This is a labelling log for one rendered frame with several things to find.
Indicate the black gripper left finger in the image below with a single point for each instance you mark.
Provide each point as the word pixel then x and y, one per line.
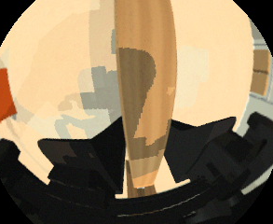
pixel 105 153

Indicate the wooden rail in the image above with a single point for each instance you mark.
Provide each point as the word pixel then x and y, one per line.
pixel 146 62

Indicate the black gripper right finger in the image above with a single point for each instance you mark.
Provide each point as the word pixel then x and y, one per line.
pixel 186 143

